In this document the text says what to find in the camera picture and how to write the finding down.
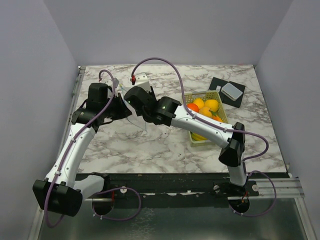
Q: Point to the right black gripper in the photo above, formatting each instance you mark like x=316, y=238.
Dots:
x=150, y=94

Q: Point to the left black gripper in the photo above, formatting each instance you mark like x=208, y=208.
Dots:
x=124, y=110

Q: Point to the clear zip top bag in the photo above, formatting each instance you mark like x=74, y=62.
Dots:
x=134, y=119

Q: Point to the orange toy orange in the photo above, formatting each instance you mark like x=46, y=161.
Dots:
x=193, y=107

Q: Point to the green perforated plastic basket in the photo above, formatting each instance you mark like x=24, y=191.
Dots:
x=206, y=95

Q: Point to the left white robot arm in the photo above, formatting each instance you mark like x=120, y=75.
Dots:
x=60, y=192

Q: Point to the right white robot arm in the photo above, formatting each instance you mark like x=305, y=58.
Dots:
x=170, y=112

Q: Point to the yellow toy banana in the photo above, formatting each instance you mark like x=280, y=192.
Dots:
x=197, y=137

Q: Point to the orange yellow toy mango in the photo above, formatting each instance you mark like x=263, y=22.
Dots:
x=217, y=118

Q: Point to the black square mat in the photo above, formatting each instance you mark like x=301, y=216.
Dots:
x=217, y=83

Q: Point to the white grey small box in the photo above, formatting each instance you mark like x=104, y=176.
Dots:
x=231, y=91

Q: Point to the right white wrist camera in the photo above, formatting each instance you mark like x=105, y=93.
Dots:
x=141, y=80

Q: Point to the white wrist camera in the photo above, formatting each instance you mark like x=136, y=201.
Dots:
x=114, y=82
x=141, y=80

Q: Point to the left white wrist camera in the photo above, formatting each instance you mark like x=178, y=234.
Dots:
x=114, y=82

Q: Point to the black metal base rail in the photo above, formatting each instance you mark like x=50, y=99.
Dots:
x=183, y=190

